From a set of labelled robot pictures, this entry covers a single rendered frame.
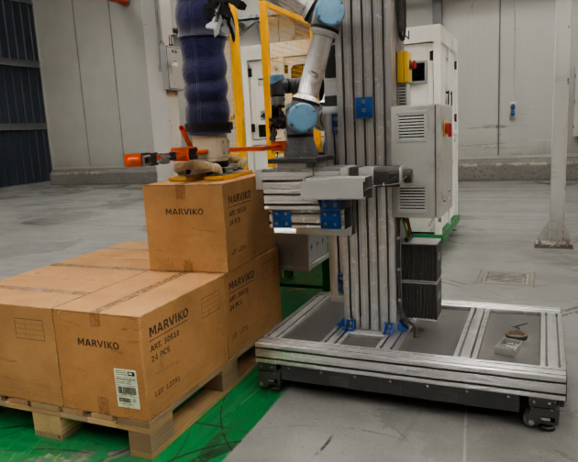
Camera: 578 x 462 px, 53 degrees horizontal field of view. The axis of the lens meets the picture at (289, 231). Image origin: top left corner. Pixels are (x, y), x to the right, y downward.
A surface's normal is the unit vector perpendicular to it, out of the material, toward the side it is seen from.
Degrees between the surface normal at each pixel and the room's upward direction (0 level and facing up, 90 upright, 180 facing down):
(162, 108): 90
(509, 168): 90
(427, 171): 90
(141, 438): 90
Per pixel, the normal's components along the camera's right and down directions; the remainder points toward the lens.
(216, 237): -0.32, 0.18
